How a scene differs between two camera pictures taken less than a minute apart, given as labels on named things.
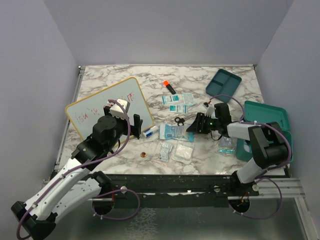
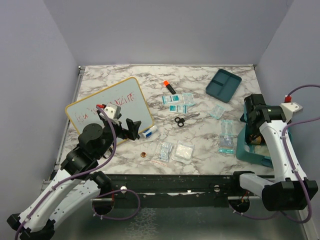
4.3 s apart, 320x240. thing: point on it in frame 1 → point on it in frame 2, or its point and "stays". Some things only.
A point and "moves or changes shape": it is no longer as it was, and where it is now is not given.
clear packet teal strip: [226, 145] stays
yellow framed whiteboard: [83, 113] stays
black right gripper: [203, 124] → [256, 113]
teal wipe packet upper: [171, 99] stays
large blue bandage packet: [172, 131] moves or changes shape
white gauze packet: [184, 152] stays
